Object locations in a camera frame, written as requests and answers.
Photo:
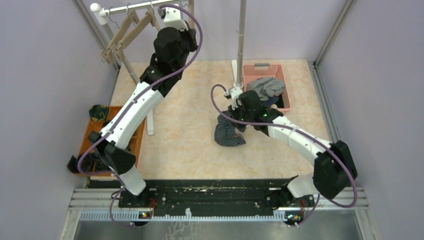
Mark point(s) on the beige hanger holding grey underwear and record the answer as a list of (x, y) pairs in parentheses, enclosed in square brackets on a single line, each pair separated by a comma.
[(153, 20)]

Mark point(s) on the dark patterned cloth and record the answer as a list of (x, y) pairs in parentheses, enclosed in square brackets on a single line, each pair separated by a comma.
[(98, 112)]

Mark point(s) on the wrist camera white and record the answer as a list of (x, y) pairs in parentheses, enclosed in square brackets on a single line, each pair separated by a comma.
[(233, 94), (173, 18)]

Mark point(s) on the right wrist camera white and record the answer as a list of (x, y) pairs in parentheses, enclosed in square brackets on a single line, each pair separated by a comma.
[(233, 94)]

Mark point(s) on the beige clip hanger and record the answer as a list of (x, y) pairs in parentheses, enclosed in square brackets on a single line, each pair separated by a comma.
[(108, 54)]

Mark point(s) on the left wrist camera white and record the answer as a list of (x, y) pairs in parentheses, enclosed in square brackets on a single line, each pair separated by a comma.
[(173, 18)]

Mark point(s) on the beige hanger holding pinstriped underwear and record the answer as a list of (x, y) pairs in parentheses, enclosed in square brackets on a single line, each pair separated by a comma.
[(191, 9)]

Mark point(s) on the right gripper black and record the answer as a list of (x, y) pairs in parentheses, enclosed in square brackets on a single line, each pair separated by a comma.
[(233, 112)]

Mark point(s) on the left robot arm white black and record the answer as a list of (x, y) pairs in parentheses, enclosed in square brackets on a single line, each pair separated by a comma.
[(111, 142)]

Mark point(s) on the dark rolled cloth in tray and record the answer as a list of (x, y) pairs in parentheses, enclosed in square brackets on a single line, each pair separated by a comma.
[(91, 163)]

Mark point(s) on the navy pinstriped underwear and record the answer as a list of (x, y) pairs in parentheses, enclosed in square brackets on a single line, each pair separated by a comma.
[(226, 135)]

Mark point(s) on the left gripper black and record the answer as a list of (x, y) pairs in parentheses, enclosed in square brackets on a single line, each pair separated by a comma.
[(191, 34)]

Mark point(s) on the pink plastic basket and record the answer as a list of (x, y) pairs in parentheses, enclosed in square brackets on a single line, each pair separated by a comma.
[(254, 71)]

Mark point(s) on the navy underwear cream waistband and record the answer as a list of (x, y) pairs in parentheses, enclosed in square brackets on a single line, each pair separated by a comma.
[(271, 101)]

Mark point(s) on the grey striped underwear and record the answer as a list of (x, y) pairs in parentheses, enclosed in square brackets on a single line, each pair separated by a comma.
[(266, 87)]

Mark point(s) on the orange plastic tray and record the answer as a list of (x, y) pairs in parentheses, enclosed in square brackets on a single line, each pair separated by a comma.
[(134, 145)]

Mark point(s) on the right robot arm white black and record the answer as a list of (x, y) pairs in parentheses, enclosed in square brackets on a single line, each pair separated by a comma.
[(333, 166)]

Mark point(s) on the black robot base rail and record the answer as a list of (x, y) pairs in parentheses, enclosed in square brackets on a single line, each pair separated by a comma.
[(192, 200)]

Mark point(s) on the beige hanger holding navy underwear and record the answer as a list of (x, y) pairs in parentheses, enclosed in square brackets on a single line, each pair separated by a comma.
[(133, 32)]

